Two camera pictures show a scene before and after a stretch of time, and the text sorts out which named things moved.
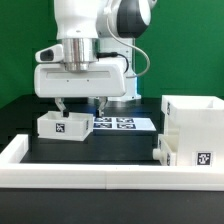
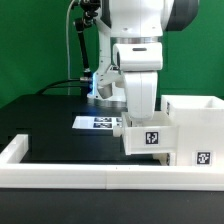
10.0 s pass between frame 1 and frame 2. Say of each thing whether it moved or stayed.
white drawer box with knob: stayed
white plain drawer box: moved
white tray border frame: stayed
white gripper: moved
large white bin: stayed
